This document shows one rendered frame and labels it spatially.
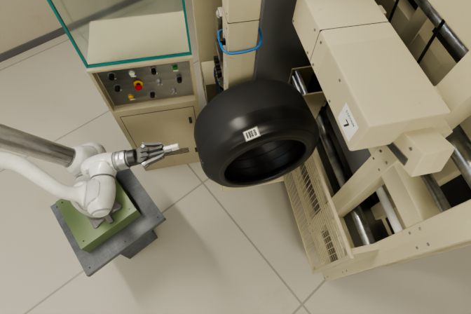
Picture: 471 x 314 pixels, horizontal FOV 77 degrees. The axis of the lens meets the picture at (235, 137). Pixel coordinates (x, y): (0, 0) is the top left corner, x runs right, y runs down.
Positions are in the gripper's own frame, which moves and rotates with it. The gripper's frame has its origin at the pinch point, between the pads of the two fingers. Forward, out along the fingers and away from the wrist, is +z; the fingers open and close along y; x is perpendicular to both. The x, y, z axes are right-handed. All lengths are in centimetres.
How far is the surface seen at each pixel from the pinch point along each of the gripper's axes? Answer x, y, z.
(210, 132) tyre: -10.3, -3.3, 19.9
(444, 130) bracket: -32, -35, 92
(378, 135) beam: -38, -35, 70
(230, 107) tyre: -16.5, 2.5, 30.8
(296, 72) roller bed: 15, 37, 71
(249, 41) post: -25, 27, 45
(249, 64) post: -11, 27, 44
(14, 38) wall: 80, 225, -178
